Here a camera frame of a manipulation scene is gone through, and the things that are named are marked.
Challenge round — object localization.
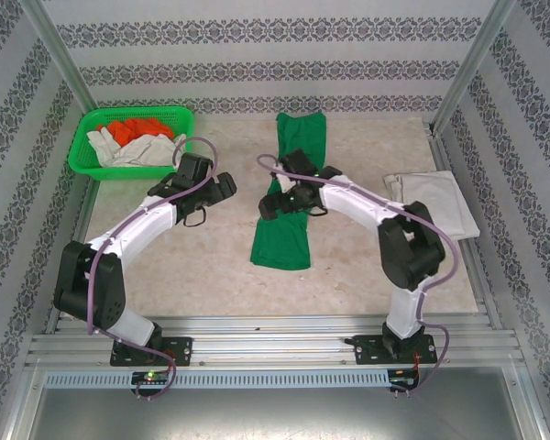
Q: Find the crumpled white t-shirt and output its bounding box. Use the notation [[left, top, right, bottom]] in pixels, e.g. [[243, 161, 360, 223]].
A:
[[85, 127, 188, 169]]

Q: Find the slotted grey cable duct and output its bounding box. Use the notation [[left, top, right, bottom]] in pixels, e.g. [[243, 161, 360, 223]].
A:
[[43, 369, 391, 389]]

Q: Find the aluminium frame post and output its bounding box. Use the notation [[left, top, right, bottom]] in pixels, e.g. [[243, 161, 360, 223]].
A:
[[22, 0, 101, 121], [433, 0, 517, 135]]

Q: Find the green plastic basket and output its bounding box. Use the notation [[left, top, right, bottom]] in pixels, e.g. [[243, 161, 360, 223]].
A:
[[68, 105, 196, 182]]

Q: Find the folded white t-shirt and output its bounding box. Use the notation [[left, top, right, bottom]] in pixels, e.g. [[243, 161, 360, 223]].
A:
[[383, 170, 481, 242]]

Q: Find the orange t-shirt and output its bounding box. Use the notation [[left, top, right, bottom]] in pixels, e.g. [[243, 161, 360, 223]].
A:
[[101, 116, 174, 149]]

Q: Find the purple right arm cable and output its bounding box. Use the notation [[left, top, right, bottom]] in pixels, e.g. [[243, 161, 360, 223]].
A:
[[255, 153, 459, 396]]

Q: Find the aluminium mounting rail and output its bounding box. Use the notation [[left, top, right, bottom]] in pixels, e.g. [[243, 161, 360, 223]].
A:
[[25, 313, 519, 369]]

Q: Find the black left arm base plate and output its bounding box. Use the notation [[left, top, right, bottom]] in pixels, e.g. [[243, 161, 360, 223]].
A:
[[109, 336, 194, 368]]

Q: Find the green t-shirt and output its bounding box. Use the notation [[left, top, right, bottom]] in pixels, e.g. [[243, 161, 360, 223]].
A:
[[249, 111, 327, 271]]

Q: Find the grey metal sheet panel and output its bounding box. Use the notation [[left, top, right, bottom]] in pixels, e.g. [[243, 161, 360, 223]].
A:
[[16, 387, 540, 440]]

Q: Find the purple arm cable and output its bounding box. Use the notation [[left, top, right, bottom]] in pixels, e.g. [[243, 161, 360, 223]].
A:
[[255, 153, 459, 396], [85, 136, 220, 402]]

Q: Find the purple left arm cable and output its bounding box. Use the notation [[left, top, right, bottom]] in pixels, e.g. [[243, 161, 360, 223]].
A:
[[85, 136, 220, 402]]

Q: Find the small circuit board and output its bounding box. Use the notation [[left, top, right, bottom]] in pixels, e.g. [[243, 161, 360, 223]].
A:
[[387, 368, 421, 390], [131, 370, 171, 387]]

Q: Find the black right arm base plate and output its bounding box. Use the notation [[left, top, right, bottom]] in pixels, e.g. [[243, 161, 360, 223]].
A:
[[346, 334, 437, 367]]

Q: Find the aluminium side rail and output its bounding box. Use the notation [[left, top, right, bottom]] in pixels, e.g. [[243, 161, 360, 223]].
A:
[[43, 181, 100, 336], [423, 116, 505, 329]]

